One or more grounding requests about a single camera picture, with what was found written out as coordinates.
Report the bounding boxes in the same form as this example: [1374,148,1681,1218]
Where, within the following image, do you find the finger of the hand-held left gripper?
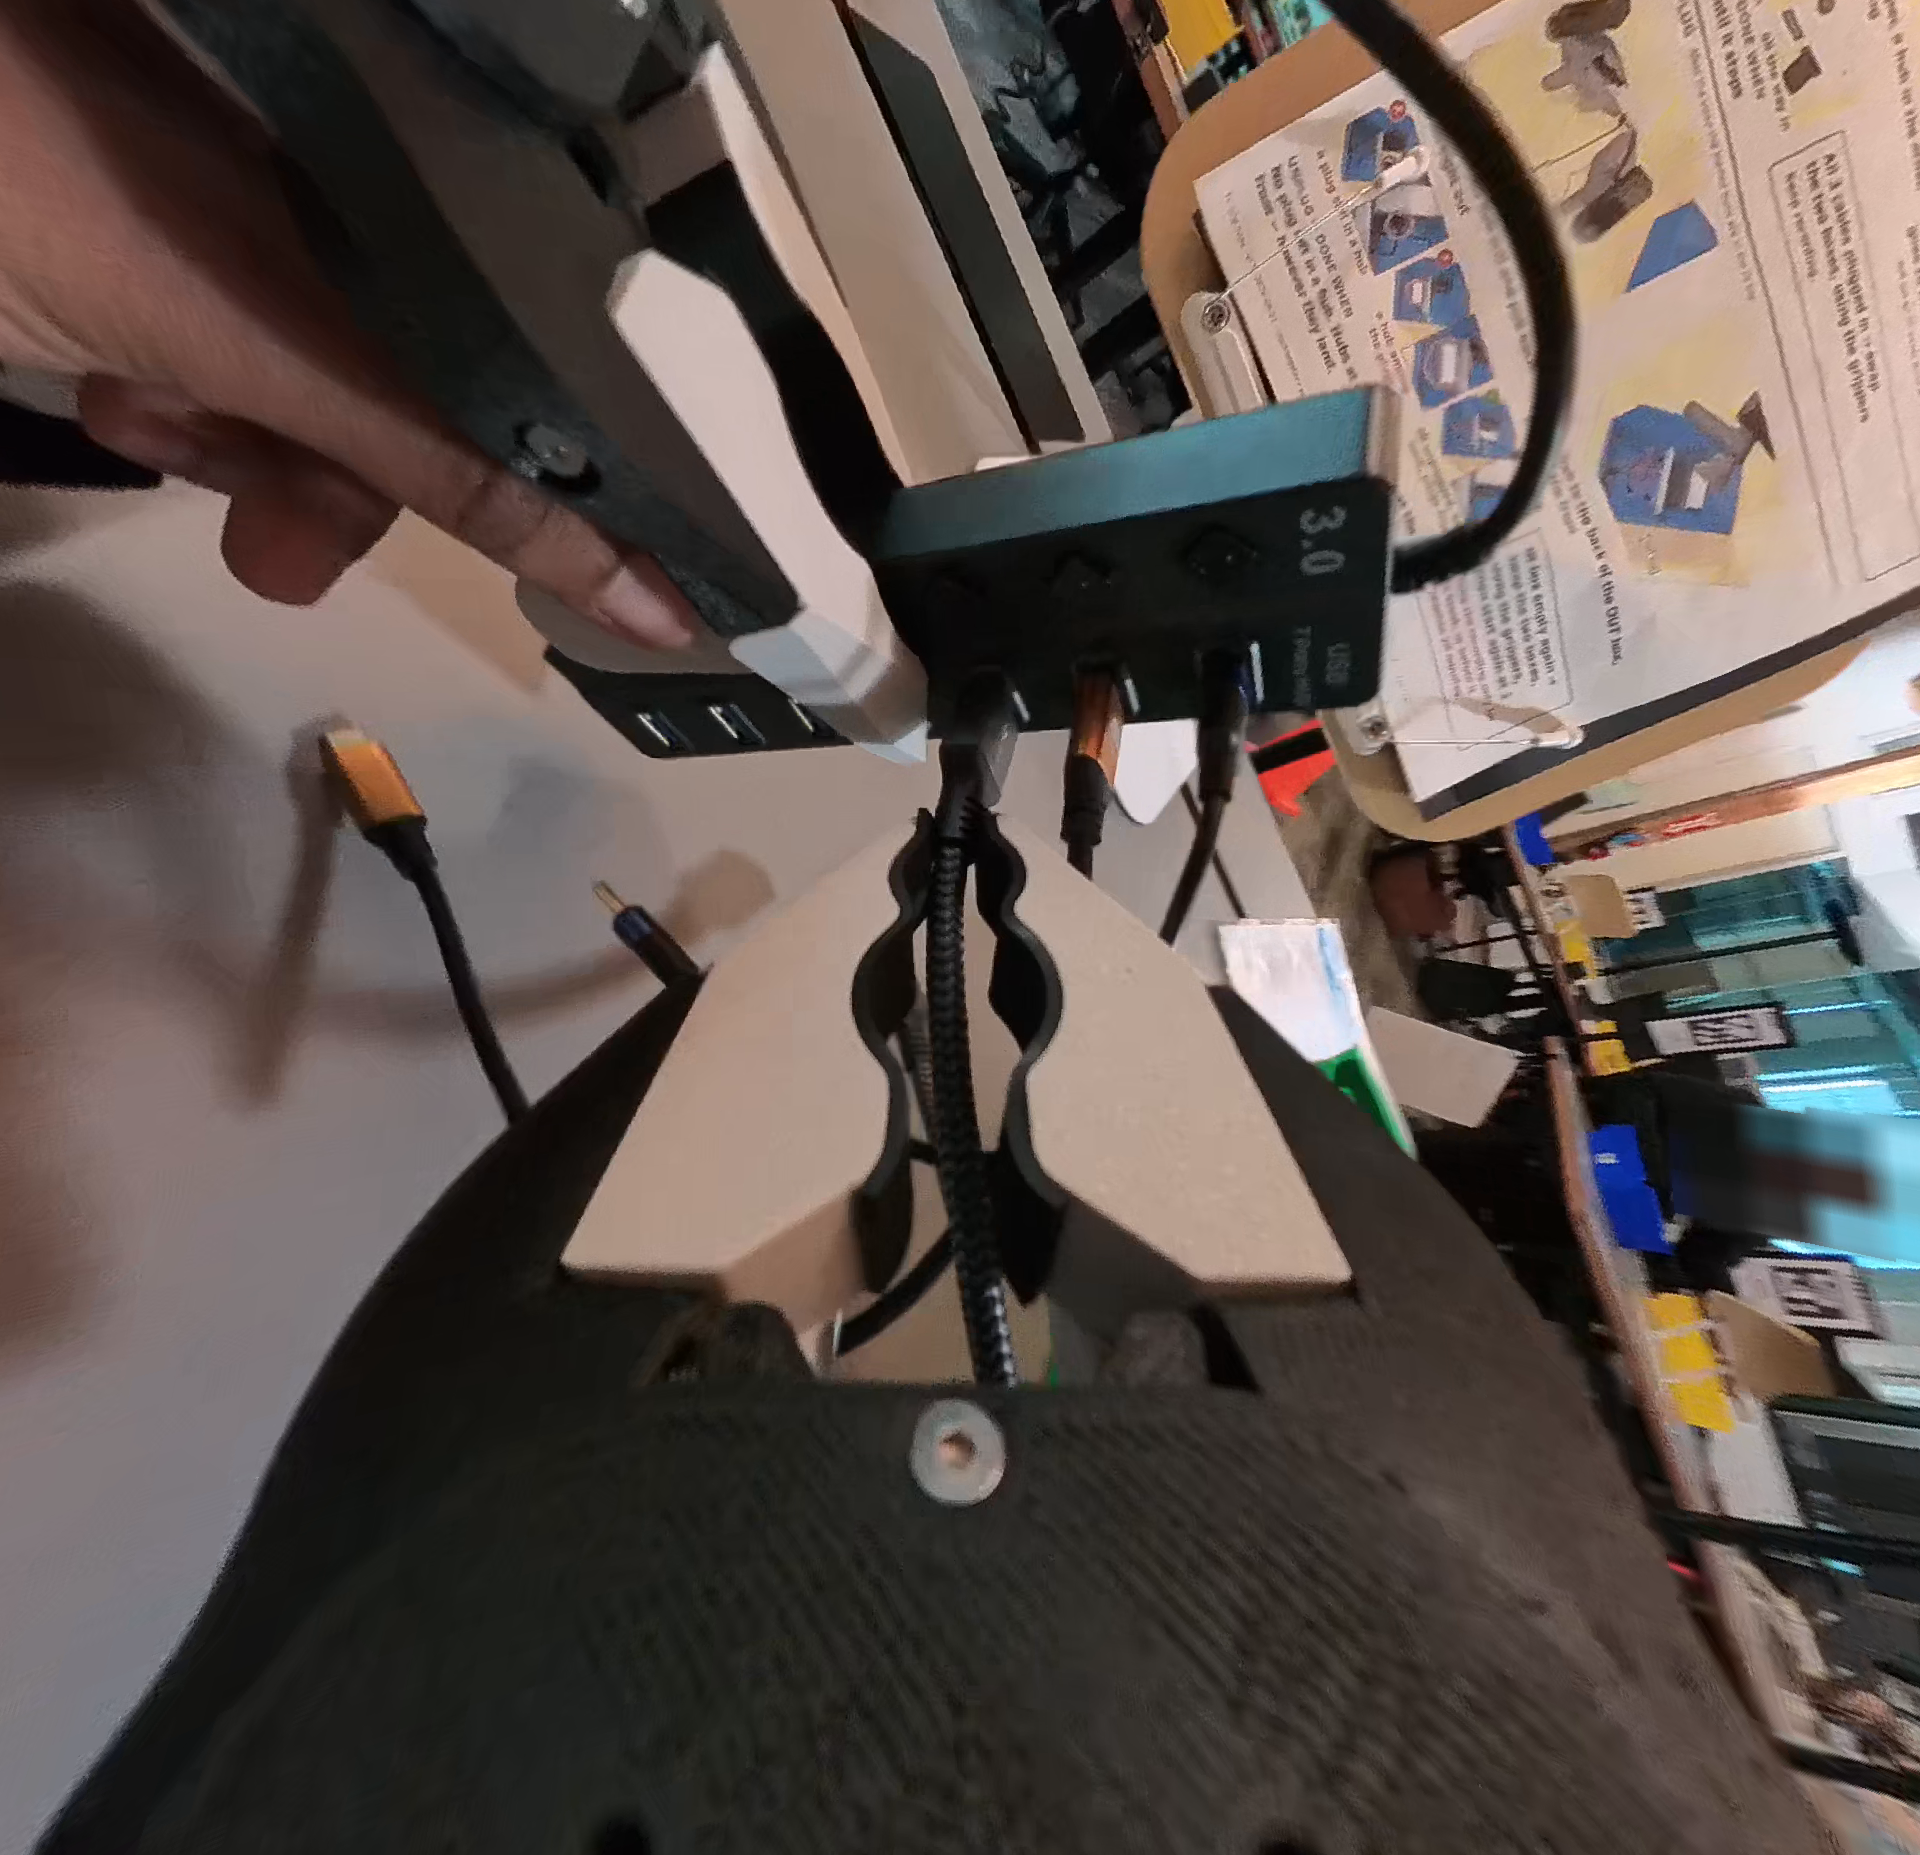
[629,48,902,492]
[609,248,931,763]

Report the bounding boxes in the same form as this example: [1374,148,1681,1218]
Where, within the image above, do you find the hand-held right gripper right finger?
[974,819,1351,1315]

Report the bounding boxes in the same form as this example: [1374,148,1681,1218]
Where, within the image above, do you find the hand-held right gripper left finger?
[560,819,918,1362]

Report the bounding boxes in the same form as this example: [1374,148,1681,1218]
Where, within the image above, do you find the orange plug USB cable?
[317,662,1129,1121]

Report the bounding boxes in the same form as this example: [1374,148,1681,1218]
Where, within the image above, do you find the grey braided USB cable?
[897,670,1026,1392]

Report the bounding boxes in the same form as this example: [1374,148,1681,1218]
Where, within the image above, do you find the black USB hub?
[542,385,1407,763]

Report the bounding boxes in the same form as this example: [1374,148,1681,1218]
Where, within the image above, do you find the blue plug USB cable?
[589,647,1257,989]

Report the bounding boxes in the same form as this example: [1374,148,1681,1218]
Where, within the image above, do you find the grey desk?
[0,0,1351,1827]

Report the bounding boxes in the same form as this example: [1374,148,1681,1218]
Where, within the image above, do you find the person's left hand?
[0,0,698,647]

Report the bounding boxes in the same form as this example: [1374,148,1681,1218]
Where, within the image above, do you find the blue-bordered paper sheet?
[1218,918,1419,1121]

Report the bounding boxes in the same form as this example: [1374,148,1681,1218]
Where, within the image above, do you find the orange traffic cone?
[1252,731,1340,817]

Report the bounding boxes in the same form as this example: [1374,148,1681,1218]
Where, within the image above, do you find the document stand with instruction sheet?
[1142,0,1920,836]

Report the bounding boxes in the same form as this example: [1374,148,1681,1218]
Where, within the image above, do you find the black desk cable cover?
[851,9,1081,443]

